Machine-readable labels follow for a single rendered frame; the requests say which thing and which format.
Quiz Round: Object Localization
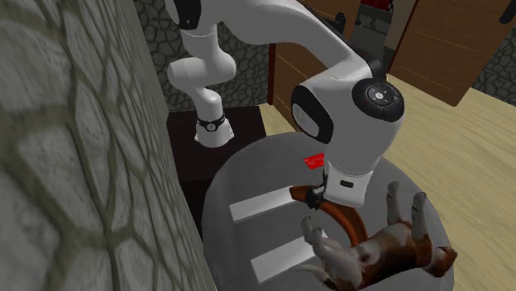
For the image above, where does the brown curved object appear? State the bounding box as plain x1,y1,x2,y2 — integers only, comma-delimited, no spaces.
289,185,370,248

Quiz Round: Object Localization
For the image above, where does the grey round seat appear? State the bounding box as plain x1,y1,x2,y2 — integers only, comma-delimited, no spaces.
201,131,456,291

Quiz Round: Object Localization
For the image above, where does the brown and white toy dog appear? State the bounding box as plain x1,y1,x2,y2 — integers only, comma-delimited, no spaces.
293,180,459,291

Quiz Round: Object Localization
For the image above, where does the dark robot stand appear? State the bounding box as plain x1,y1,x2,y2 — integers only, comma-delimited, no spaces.
166,105,268,240

